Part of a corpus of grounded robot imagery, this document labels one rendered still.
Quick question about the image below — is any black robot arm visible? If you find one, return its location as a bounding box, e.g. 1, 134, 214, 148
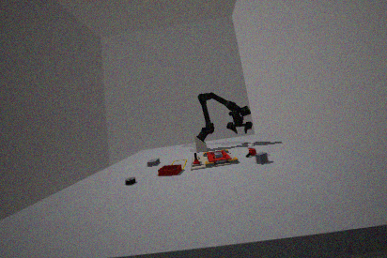
196, 93, 251, 142

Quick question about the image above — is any black toy tyre with grey hub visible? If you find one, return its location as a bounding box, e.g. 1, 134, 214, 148
125, 177, 135, 186

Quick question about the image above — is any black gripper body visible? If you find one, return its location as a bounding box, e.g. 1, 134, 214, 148
226, 117, 253, 129

